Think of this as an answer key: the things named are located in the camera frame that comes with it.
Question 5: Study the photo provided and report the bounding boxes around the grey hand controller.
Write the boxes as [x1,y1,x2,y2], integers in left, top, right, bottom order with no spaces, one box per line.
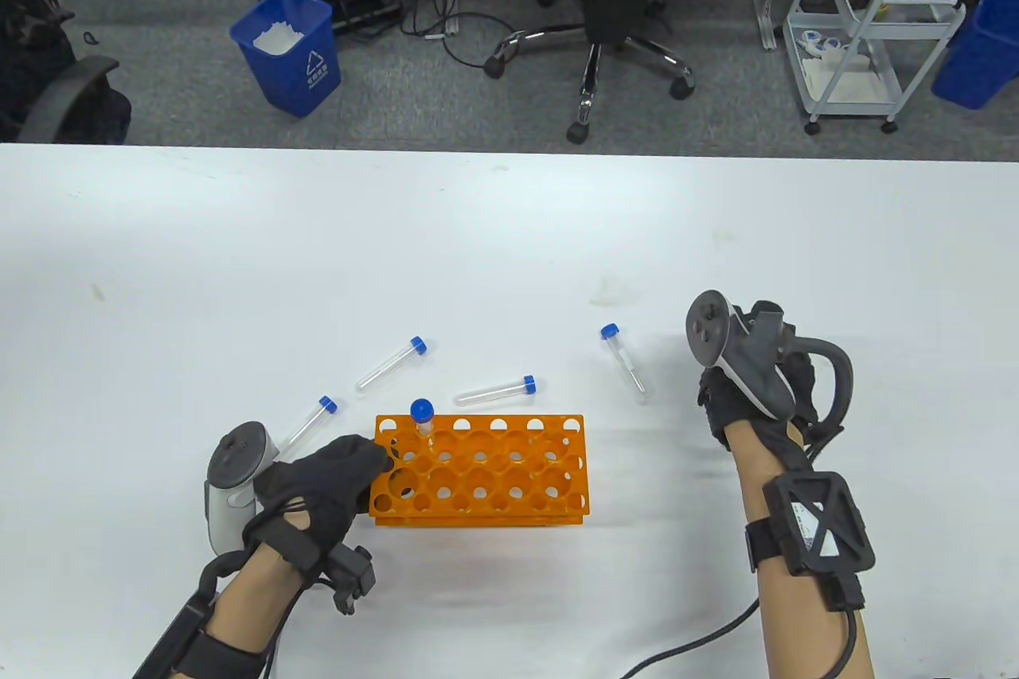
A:
[205,422,279,556]
[685,291,854,445]

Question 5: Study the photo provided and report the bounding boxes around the white flat box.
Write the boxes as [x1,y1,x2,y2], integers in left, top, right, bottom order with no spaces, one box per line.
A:
[806,57,883,100]

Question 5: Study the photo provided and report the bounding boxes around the person's left forearm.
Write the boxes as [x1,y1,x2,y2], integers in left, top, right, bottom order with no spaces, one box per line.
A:
[131,540,327,679]

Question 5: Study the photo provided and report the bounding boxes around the black glove connector box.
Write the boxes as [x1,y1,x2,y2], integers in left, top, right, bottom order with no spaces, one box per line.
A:
[328,544,377,616]

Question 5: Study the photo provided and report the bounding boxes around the white utility cart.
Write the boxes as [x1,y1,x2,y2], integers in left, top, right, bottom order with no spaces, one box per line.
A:
[784,0,968,136]

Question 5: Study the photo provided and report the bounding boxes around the black office chair with armrest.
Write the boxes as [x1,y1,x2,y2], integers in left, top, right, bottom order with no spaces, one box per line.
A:
[0,0,132,145]

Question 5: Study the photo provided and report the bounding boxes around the person's right forearm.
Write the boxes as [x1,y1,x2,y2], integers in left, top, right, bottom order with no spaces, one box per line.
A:
[728,420,876,679]

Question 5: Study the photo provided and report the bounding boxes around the person's right hand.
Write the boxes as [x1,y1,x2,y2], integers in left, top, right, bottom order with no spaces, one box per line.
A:
[698,349,821,453]

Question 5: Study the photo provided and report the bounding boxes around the white paper scraps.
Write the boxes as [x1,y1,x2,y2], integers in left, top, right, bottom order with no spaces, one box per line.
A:
[253,21,304,57]

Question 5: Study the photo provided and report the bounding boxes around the person's left hand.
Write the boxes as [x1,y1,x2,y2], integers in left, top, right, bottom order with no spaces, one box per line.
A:
[243,435,395,572]

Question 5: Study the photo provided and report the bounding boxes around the orange test tube rack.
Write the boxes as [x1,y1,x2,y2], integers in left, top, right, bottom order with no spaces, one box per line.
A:
[369,414,591,527]

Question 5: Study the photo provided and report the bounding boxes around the blue recycling bin white symbol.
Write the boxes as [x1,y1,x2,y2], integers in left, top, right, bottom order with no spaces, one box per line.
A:
[229,0,342,119]

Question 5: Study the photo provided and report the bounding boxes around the small white blue object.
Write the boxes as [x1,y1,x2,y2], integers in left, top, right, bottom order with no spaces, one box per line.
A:
[798,29,845,60]

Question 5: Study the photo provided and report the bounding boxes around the plain blue waste bin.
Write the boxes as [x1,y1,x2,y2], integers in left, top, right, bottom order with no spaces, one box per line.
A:
[931,0,1019,111]

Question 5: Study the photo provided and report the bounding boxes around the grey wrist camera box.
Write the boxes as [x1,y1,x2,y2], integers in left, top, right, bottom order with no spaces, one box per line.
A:
[131,552,240,679]

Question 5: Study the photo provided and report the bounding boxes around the black lattice wrist camera mount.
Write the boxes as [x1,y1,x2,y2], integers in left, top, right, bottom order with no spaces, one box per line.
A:
[744,470,876,612]

